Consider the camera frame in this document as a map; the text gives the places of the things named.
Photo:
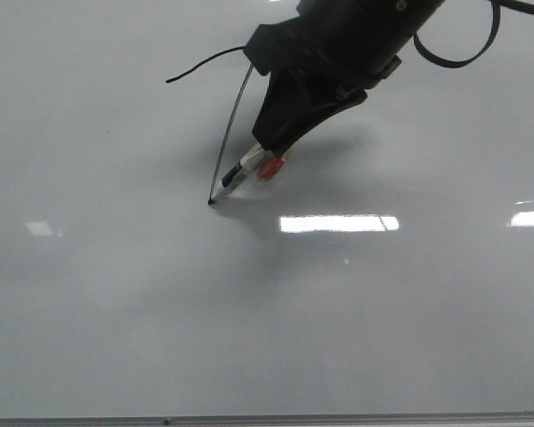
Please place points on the whiteboard marker with label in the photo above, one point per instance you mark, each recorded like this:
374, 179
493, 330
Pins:
257, 162

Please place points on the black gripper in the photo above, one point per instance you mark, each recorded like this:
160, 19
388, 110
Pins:
357, 41

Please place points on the white whiteboard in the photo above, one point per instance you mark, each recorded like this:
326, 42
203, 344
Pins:
387, 269

